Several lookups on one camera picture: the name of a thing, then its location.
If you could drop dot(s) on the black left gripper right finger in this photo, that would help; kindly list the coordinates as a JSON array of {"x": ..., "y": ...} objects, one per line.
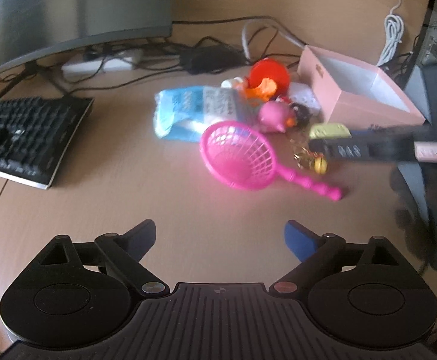
[{"x": 318, "y": 257}]

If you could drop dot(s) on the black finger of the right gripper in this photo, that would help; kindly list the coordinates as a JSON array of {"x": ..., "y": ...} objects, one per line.
[{"x": 401, "y": 144}]

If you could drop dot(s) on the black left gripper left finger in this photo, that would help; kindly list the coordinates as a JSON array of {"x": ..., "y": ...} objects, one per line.
[{"x": 122, "y": 255}]

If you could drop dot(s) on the doll keychain with bell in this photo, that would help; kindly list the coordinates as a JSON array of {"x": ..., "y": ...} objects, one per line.
[{"x": 299, "y": 133}]

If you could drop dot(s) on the pink toy net scoop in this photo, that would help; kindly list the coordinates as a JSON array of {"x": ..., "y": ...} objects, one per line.
[{"x": 242, "y": 158}]

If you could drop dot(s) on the pink pig toy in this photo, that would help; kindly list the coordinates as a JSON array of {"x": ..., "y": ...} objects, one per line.
[{"x": 276, "y": 117}]

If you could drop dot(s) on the pink cardboard box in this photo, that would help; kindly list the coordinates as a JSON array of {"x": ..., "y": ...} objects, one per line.
[{"x": 355, "y": 93}]

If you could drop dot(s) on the white usb hub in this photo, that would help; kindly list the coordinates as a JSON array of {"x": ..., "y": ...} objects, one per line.
[{"x": 302, "y": 94}]

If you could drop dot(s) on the black mechanical keyboard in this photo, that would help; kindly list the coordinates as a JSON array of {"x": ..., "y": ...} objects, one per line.
[{"x": 35, "y": 134}]

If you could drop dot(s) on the blue white wipes pack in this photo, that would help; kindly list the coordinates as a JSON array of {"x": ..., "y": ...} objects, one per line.
[{"x": 185, "y": 113}]

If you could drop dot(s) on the orange red toy pot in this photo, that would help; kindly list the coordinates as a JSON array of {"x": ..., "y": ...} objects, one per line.
[{"x": 267, "y": 79}]

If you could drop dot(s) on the white power strip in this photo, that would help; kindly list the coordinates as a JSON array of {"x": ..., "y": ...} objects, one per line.
[{"x": 123, "y": 61}]

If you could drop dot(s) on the small white bottle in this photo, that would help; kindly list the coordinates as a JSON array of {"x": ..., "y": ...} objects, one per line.
[{"x": 234, "y": 83}]

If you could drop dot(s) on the black power adapter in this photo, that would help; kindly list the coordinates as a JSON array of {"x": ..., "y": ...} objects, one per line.
[{"x": 210, "y": 59}]

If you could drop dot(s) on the curved black monitor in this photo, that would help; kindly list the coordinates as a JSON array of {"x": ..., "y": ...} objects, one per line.
[{"x": 34, "y": 29}]

